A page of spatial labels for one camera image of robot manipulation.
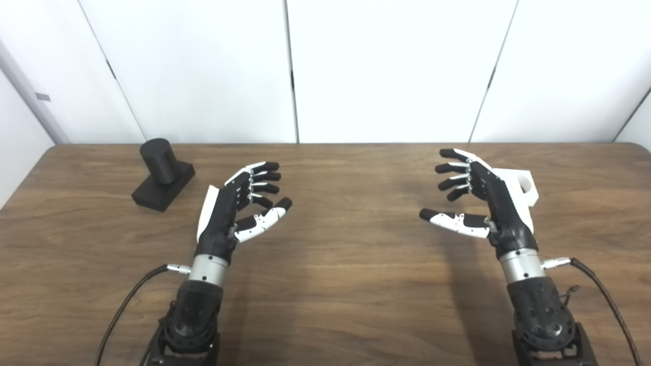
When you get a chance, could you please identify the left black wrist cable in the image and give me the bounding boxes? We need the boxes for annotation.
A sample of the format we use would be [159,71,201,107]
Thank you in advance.
[94,263,193,366]

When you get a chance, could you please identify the black cylinder peg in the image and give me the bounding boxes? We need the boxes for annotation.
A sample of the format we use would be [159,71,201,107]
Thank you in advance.
[131,138,196,212]

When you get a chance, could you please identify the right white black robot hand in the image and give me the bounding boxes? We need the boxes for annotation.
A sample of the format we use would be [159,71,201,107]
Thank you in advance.
[419,148,540,260]

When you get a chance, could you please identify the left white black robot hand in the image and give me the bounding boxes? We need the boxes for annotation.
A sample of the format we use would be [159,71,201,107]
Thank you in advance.
[195,162,293,265]

